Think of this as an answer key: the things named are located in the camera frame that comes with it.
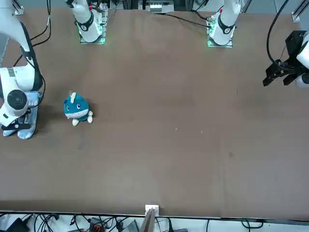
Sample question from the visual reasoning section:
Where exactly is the aluminium frame bracket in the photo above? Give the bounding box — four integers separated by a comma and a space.
13, 0, 25, 15
291, 0, 309, 23

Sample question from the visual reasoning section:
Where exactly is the blue cloud-print oven mitt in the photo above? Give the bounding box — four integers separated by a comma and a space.
2, 91, 40, 140
2, 106, 38, 140

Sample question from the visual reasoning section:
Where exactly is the white power strip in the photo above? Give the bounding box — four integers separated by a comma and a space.
149, 0, 163, 13

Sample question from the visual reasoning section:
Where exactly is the large black power supply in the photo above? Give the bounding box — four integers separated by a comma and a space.
4, 217, 28, 232

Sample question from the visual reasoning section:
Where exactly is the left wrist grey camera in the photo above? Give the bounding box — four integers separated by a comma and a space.
295, 73, 309, 88

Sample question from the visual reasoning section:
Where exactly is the black left base cable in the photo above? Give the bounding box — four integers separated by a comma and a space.
152, 11, 212, 29

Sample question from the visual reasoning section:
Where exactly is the aluminium profile post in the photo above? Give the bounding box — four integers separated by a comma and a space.
140, 204, 160, 232

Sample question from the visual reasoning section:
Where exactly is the small blue plush doll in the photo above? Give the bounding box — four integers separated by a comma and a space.
63, 91, 94, 127

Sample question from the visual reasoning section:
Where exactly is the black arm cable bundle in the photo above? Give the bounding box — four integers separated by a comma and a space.
14, 21, 46, 102
266, 0, 291, 71

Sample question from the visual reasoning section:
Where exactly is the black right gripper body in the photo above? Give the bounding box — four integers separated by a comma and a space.
1, 120, 32, 131

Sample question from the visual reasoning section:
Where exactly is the black left arm cable bundle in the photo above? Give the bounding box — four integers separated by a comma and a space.
266, 0, 291, 71

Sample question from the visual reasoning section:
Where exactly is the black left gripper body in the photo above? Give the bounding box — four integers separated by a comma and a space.
274, 30, 308, 74

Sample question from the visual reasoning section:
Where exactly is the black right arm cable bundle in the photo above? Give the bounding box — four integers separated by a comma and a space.
14, 21, 46, 102

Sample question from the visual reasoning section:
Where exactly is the black and orange USB hub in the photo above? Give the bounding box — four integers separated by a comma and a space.
88, 217, 105, 231

